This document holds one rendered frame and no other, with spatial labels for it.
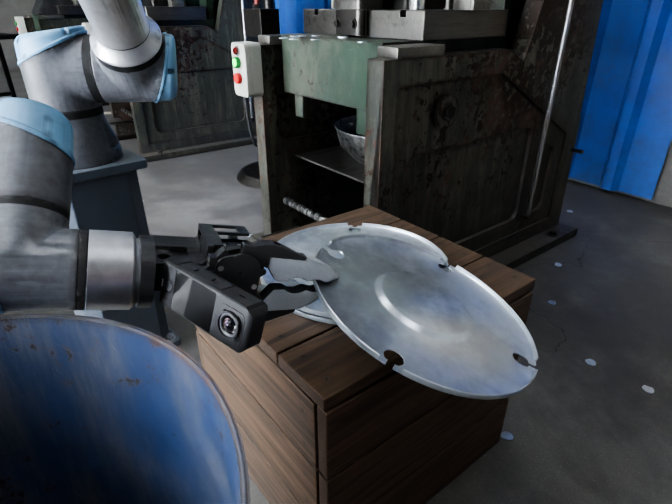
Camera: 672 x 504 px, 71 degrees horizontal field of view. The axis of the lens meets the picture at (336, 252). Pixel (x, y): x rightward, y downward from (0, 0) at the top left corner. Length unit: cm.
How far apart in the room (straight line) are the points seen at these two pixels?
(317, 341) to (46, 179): 33
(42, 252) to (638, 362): 117
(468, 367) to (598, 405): 63
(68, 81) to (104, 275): 56
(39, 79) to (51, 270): 57
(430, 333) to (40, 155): 42
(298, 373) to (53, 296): 26
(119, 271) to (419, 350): 30
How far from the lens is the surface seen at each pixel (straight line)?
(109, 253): 47
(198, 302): 45
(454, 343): 55
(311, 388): 53
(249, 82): 136
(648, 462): 107
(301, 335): 60
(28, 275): 47
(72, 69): 97
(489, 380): 54
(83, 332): 47
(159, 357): 42
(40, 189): 49
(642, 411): 117
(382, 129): 101
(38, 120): 52
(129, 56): 90
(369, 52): 111
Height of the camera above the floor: 72
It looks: 28 degrees down
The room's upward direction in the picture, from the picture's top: straight up
